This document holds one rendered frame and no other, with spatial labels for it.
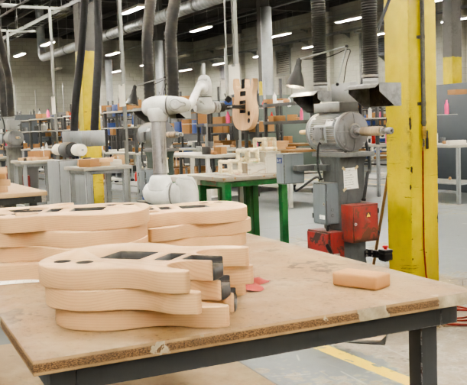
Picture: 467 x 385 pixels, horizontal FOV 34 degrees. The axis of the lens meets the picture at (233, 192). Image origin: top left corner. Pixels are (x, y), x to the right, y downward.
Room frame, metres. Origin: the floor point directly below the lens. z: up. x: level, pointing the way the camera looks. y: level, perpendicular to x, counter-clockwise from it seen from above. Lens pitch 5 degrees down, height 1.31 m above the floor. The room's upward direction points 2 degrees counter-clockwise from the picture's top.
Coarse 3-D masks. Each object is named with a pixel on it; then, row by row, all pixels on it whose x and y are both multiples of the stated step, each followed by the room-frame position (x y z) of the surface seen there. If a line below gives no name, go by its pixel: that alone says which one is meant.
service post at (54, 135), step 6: (48, 12) 12.51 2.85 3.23; (48, 18) 12.51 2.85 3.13; (54, 78) 12.50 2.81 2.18; (54, 84) 12.50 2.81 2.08; (54, 90) 12.50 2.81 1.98; (54, 96) 12.42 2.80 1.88; (54, 102) 12.43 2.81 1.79; (54, 108) 12.45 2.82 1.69; (54, 114) 12.48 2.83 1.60; (54, 120) 12.51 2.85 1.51; (54, 126) 12.51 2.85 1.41; (54, 132) 12.45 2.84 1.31; (54, 138) 12.45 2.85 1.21
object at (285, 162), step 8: (280, 160) 5.03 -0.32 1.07; (288, 160) 5.01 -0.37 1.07; (296, 160) 5.04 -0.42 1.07; (280, 168) 5.03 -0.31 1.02; (288, 168) 5.01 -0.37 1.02; (280, 176) 5.03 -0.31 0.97; (288, 176) 5.01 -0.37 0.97; (296, 176) 5.04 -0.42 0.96; (296, 184) 5.08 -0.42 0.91; (304, 184) 5.04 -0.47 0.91
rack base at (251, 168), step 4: (232, 164) 6.12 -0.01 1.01; (236, 164) 6.06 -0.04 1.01; (244, 164) 5.95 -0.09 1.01; (248, 164) 5.91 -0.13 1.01; (252, 164) 5.93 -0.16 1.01; (256, 164) 5.95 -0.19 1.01; (260, 164) 5.96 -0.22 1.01; (264, 164) 5.98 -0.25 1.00; (232, 168) 6.12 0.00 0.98; (236, 168) 6.06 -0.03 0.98; (244, 168) 5.95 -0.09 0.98; (248, 168) 5.91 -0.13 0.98; (252, 168) 5.93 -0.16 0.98; (256, 168) 5.95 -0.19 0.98; (260, 168) 5.96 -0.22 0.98; (264, 168) 5.98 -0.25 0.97; (244, 172) 5.95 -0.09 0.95; (248, 172) 5.91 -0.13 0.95; (252, 172) 5.93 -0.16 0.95; (256, 172) 5.95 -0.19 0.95; (260, 172) 5.96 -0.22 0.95; (264, 172) 5.98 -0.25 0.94
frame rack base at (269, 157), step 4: (252, 152) 6.15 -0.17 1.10; (260, 152) 6.05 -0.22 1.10; (264, 152) 5.98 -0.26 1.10; (268, 152) 6.00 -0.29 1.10; (272, 152) 6.02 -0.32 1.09; (276, 152) 6.03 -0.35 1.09; (280, 152) 6.05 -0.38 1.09; (252, 156) 6.15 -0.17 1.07; (260, 156) 6.05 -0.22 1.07; (264, 156) 5.98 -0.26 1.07; (268, 156) 6.00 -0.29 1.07; (272, 156) 6.02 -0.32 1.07; (260, 160) 6.05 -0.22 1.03; (264, 160) 5.99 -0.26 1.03; (268, 160) 6.00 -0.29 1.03; (272, 160) 6.02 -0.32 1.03; (268, 164) 6.00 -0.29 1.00; (272, 164) 6.01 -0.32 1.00; (268, 168) 6.00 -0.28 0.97; (272, 168) 6.01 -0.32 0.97; (276, 168) 6.03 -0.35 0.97; (268, 172) 6.00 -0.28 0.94; (272, 172) 6.01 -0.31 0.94; (276, 172) 6.03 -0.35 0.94
